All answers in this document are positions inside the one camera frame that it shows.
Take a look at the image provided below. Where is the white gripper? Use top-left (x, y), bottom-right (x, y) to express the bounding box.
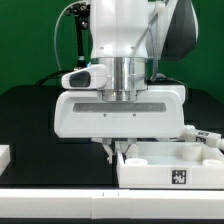
top-left (54, 85), bottom-right (185, 164)

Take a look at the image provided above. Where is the white square tabletop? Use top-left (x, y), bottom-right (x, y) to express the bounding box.
top-left (116, 142), bottom-right (224, 189)

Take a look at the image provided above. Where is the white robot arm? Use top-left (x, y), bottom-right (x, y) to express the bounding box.
top-left (54, 0), bottom-right (198, 155)

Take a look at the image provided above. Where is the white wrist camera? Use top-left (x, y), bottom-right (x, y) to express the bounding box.
top-left (61, 64), bottom-right (107, 90)

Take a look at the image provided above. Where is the black cables bundle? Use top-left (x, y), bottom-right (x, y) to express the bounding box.
top-left (34, 69), bottom-right (76, 88)

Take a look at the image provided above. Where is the white obstacle fence rail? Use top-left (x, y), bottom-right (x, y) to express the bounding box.
top-left (0, 144), bottom-right (224, 220)

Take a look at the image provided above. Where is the grey cable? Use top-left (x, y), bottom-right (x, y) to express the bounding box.
top-left (53, 0), bottom-right (88, 73)

